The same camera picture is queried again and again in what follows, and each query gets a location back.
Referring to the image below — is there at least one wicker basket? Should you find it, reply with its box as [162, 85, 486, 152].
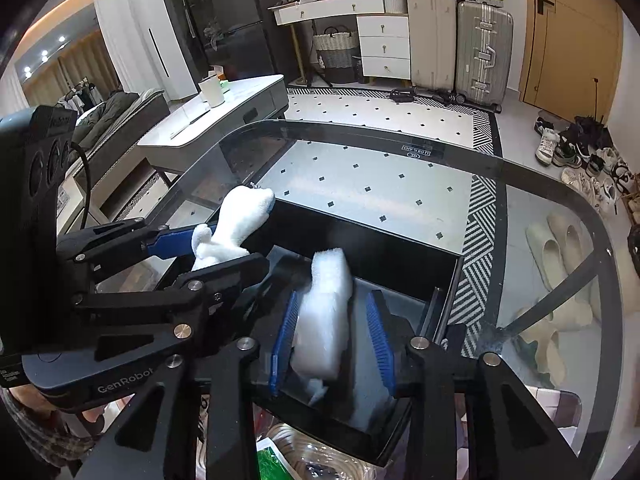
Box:
[312, 25, 362, 84]

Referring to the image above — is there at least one white cup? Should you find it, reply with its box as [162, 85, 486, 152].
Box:
[198, 76, 225, 109]

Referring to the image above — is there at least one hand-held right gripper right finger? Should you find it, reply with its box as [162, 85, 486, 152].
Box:
[364, 290, 592, 480]

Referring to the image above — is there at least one pile of loose shoes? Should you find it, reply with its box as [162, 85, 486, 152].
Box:
[532, 115, 640, 213]

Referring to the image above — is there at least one glass table top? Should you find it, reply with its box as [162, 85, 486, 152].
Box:
[125, 87, 505, 361]

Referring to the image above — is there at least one grey sofa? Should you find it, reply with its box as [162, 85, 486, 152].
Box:
[65, 87, 172, 187]

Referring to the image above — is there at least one person's left forearm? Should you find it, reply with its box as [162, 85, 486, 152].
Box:
[0, 389, 97, 480]

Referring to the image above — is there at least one beige slipper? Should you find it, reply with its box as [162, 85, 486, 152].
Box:
[516, 327, 567, 387]
[547, 212, 594, 282]
[525, 224, 564, 289]
[549, 285, 604, 332]

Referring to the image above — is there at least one wooden door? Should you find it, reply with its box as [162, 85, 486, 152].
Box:
[520, 0, 624, 122]

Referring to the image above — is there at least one white tall cabinet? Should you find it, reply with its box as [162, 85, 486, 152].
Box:
[95, 0, 199, 104]

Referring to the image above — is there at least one rope coil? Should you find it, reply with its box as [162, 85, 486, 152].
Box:
[264, 422, 372, 480]

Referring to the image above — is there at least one person's left hand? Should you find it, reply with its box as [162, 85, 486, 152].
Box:
[75, 394, 122, 430]

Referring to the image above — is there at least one black umbrella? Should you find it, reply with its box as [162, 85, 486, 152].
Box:
[574, 78, 614, 147]

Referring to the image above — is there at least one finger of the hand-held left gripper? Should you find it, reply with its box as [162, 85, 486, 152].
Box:
[72, 252, 273, 362]
[56, 192, 277, 282]

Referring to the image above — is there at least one white foam piece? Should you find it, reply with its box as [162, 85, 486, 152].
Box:
[292, 249, 354, 406]

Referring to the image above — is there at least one white vanity desk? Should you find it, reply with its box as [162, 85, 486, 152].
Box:
[267, 0, 414, 86]

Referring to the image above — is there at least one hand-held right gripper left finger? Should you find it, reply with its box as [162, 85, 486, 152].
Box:
[75, 290, 302, 480]

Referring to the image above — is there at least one white low cabinet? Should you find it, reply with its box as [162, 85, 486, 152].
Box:
[137, 74, 291, 182]

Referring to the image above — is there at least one white green medicine packet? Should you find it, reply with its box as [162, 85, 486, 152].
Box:
[257, 440, 292, 480]

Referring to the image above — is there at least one silver suitcase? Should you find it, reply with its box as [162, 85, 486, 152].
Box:
[455, 1, 515, 109]

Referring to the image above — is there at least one black storage box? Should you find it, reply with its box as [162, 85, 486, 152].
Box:
[220, 195, 466, 467]

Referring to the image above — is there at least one white fluffy sock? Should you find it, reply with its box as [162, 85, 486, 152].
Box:
[192, 186, 275, 271]

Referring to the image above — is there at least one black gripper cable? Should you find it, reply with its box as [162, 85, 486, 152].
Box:
[69, 141, 95, 227]

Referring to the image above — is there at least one black refrigerator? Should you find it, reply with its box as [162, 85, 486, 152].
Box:
[202, 0, 281, 81]

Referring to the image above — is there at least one beige suitcase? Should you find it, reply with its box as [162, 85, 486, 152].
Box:
[406, 0, 459, 92]

